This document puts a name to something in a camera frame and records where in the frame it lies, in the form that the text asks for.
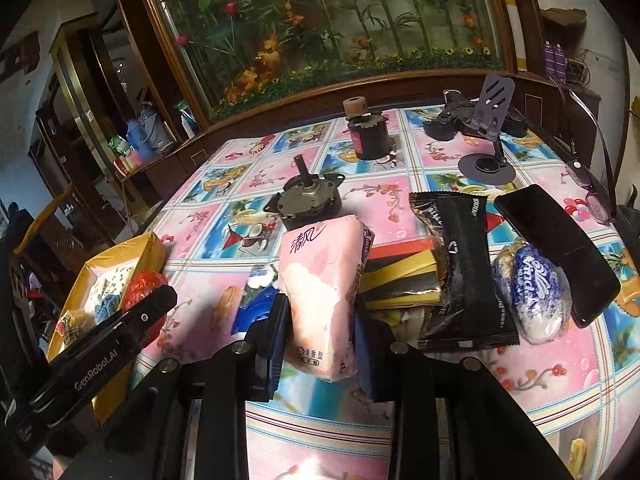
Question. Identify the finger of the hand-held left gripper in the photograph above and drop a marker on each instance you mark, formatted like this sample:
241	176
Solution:
110	345

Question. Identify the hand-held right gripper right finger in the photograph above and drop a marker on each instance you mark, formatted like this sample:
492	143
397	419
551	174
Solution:
365	360

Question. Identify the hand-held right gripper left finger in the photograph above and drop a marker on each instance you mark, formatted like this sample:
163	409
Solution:
272	355

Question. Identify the red plastic bag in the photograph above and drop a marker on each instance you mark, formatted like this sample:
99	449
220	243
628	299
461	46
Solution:
142	285

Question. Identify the pink tissue pack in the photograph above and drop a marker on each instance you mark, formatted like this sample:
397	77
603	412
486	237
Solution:
320	285

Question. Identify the yellow-taped foam box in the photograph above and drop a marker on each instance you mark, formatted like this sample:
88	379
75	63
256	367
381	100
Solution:
145	255

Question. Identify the blue patterned tissue pack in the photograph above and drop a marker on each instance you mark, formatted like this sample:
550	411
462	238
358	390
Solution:
107	307

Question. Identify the blue packet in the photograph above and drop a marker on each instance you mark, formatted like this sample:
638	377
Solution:
260	305

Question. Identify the wooden chair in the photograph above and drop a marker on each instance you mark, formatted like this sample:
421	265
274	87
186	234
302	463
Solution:
65	245

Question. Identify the yellow black box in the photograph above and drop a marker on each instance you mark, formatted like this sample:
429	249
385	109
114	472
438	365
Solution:
400	280

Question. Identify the printed tablecloth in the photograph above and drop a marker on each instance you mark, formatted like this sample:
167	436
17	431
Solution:
210	260

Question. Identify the black snack packet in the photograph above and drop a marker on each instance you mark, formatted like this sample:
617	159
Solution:
465	280

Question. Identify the grey motor with shaft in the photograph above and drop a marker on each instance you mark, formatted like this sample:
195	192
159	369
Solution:
307	197

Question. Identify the pink boxes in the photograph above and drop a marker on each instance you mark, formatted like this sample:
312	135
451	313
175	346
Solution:
129	162

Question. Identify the green white packet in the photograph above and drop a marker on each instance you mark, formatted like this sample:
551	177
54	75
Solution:
120	146

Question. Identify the blue white wrapped candy bag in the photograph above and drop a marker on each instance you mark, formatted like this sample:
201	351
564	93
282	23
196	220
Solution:
537	290

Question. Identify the glass display cabinet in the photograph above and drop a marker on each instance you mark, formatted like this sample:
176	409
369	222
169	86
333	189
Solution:
75	100

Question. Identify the black phone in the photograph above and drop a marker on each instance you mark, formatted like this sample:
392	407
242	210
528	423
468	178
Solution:
555	250

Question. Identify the black jar with tape roll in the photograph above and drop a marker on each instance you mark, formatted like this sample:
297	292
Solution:
370	137

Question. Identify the grey phone stand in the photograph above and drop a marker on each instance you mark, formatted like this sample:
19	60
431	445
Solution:
487	167

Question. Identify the white bottle with green cap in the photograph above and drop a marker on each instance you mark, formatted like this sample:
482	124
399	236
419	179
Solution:
186	120

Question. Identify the black gadget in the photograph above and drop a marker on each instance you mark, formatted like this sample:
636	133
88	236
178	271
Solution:
445	125

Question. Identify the purple glasses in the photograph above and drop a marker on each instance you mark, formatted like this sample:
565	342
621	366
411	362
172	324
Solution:
595	200

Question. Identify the framed flower painting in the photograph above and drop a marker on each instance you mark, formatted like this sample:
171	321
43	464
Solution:
325	25

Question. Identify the purple bottle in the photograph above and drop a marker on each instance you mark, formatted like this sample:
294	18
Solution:
560	65
549	62

